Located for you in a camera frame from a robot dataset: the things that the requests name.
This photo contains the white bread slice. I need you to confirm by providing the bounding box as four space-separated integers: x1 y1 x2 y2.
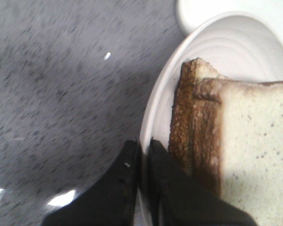
191 79 283 226

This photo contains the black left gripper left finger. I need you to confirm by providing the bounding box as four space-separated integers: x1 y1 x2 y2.
42 140 139 226

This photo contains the white rectangular tray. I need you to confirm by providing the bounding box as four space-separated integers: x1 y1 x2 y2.
175 0 283 42

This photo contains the white round plate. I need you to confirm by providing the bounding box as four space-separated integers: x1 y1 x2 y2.
139 11 283 226

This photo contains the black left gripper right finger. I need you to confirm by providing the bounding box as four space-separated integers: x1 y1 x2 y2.
148 140 256 226

